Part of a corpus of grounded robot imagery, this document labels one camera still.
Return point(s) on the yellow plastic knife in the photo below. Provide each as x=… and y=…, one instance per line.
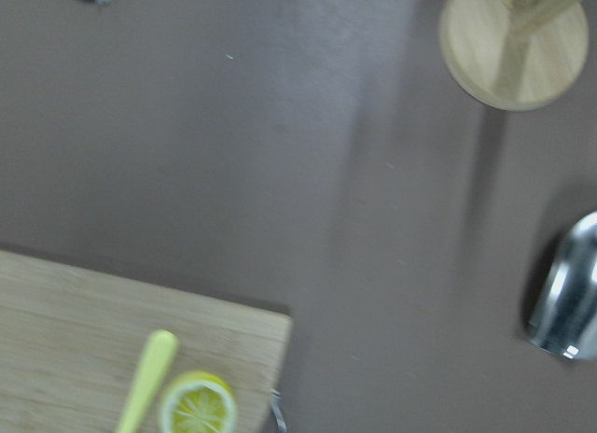
x=155, y=360

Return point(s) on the thick lemon half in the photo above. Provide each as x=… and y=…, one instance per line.
x=198, y=401

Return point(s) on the bamboo cutting board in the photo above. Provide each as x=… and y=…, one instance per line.
x=71, y=338

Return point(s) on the wooden mug tree stand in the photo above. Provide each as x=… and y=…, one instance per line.
x=514, y=55

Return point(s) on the metal ice scoop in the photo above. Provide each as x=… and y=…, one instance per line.
x=563, y=321

